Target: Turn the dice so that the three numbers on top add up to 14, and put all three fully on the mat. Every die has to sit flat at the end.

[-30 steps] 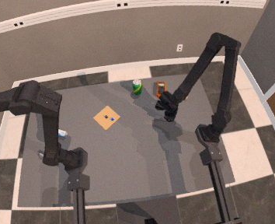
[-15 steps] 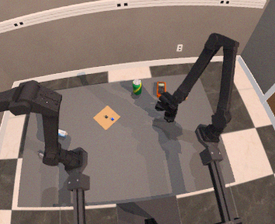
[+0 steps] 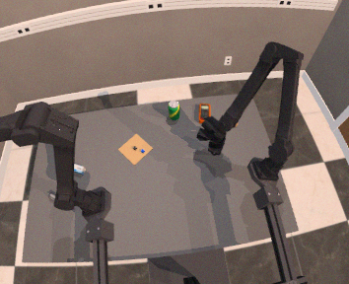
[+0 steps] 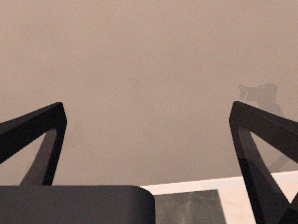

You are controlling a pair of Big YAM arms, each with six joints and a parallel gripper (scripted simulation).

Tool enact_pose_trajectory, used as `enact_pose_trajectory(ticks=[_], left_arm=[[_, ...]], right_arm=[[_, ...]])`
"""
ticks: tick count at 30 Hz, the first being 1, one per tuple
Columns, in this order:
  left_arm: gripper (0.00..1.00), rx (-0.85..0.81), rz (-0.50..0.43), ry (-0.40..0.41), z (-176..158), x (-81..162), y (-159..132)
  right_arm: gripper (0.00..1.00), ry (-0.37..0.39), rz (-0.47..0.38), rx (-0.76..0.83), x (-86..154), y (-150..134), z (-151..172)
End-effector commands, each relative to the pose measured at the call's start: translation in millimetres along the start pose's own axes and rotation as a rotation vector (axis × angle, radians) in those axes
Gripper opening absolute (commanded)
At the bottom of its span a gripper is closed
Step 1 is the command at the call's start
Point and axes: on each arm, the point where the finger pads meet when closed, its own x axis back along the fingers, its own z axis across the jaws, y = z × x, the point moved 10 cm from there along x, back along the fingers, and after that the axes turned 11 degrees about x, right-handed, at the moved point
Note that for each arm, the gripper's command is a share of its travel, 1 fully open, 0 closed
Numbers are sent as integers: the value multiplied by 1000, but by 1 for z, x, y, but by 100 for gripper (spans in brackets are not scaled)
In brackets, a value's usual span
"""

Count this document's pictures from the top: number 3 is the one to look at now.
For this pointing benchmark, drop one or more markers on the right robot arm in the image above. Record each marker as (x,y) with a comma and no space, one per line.
(283,145)

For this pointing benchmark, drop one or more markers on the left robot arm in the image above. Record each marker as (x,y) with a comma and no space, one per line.
(37,120)

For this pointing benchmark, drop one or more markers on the green and yellow can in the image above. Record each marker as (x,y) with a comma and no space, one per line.
(174,110)

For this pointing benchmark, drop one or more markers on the orange flat mat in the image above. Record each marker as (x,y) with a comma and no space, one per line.
(134,156)

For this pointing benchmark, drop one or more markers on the small white and blue box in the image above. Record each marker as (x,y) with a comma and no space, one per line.
(79,169)

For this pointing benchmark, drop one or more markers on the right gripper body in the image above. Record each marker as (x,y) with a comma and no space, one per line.
(218,148)

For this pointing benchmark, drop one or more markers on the orange digital multimeter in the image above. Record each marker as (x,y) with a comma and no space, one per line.
(204,111)

